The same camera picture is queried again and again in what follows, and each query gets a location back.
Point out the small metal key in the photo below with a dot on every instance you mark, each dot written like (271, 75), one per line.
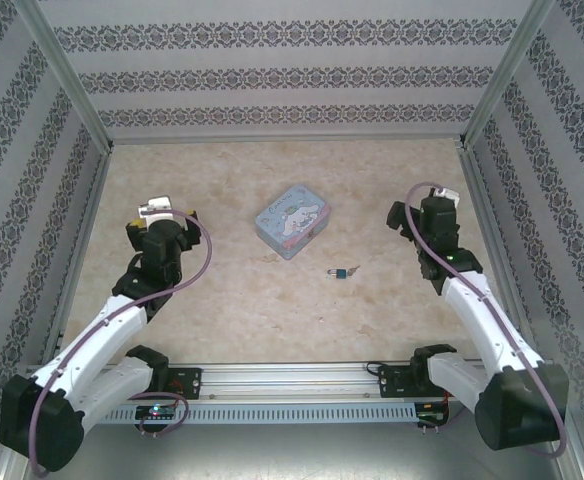
(353, 270)

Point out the teal padlock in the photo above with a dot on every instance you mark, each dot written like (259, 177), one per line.
(337, 274)

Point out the blue cartoon tin box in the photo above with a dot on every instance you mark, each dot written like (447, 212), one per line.
(292, 222)

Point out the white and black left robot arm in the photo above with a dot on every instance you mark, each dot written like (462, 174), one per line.
(97, 340)

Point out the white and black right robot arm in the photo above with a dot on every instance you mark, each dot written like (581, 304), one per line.
(477, 320)

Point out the small circuit board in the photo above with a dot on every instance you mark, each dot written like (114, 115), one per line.
(432, 418)
(157, 411)

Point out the grey sheet metal panel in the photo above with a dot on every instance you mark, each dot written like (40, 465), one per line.
(292, 450)

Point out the aluminium side frame rail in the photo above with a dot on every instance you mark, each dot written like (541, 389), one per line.
(79, 250)
(487, 200)

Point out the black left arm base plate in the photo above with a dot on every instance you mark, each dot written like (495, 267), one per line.
(187, 384)

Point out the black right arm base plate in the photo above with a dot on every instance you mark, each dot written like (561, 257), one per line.
(394, 382)

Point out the aluminium upright frame post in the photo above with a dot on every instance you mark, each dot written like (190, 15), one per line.
(502, 75)
(69, 75)

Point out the aluminium mounting rail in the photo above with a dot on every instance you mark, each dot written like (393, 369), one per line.
(292, 382)

